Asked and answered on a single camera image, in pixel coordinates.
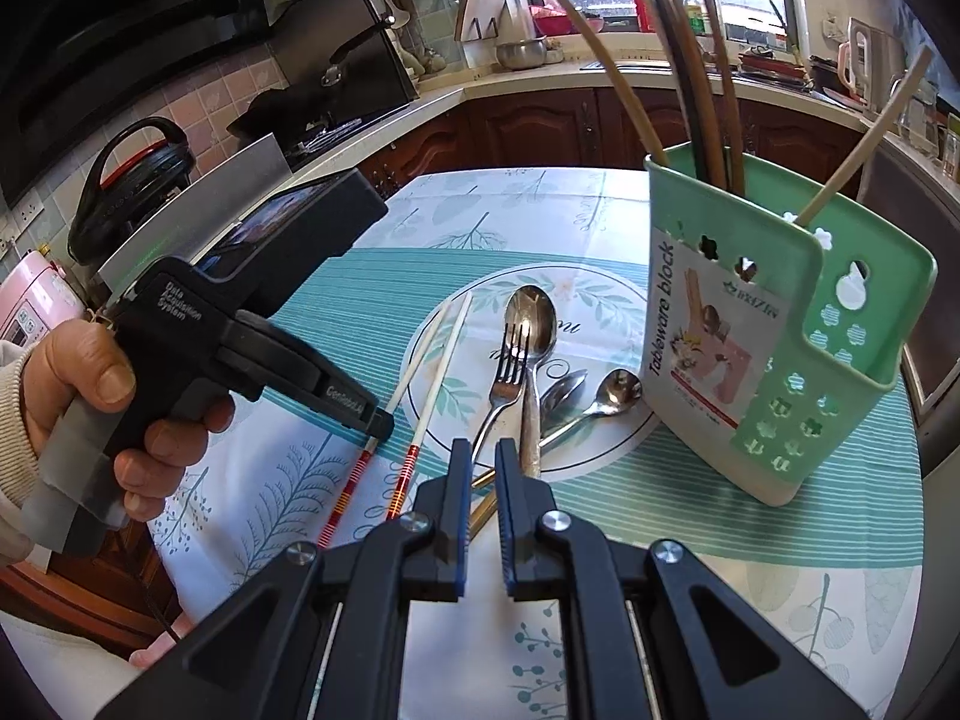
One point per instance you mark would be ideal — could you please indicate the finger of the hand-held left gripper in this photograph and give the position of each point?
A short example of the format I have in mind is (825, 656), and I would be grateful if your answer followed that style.
(330, 390)

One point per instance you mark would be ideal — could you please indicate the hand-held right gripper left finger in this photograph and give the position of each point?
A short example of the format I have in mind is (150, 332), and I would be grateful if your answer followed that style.
(465, 510)

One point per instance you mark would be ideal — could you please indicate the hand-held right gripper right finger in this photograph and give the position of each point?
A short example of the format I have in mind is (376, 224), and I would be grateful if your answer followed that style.
(504, 510)

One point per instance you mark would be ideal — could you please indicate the steel fork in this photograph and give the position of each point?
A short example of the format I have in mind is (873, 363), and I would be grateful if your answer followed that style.
(504, 390)

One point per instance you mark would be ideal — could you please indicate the green plastic utensil holder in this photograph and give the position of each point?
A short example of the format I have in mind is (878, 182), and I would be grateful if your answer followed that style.
(697, 360)

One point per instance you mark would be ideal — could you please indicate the brown wooden chopstick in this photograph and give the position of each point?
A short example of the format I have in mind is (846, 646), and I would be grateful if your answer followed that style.
(697, 90)

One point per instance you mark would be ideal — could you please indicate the person's left hand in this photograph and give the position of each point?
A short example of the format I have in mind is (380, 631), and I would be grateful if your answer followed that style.
(82, 360)

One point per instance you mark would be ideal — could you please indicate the grey metal board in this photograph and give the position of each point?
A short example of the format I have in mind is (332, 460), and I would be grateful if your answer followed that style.
(217, 195)

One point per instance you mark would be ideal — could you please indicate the pink rice cooker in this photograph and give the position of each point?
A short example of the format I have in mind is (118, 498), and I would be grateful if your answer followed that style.
(34, 300)

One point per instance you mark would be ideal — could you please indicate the black wok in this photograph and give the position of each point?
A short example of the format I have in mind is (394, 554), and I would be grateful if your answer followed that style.
(285, 112)

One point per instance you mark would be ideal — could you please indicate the teal white leaf print tablecloth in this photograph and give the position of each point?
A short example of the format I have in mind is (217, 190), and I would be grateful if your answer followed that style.
(525, 210)

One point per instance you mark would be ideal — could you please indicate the black range hood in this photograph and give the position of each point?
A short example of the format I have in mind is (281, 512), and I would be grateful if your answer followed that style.
(112, 37)

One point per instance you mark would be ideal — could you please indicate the brown wooden kitchen cabinets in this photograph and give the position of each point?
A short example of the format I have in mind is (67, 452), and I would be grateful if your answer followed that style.
(525, 127)

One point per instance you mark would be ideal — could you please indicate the steel mixing bowl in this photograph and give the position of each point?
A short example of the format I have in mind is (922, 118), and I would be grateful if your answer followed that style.
(521, 54)

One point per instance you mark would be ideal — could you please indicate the wooden cutting board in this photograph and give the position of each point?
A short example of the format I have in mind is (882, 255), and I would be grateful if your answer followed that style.
(484, 11)

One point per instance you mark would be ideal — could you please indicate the pink plastic basin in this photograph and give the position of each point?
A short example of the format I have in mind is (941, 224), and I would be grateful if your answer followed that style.
(547, 21)

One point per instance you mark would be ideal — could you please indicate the pale bamboo chopstick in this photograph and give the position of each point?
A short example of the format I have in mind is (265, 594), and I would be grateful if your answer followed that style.
(860, 142)
(598, 52)

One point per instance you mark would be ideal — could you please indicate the red bottle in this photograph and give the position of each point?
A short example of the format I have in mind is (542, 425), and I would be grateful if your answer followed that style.
(641, 4)

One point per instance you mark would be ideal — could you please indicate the white pink electric kettle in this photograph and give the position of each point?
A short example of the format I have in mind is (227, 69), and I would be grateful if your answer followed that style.
(870, 64)

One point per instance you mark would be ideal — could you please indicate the white wall outlet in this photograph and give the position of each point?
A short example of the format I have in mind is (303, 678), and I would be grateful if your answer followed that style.
(22, 217)

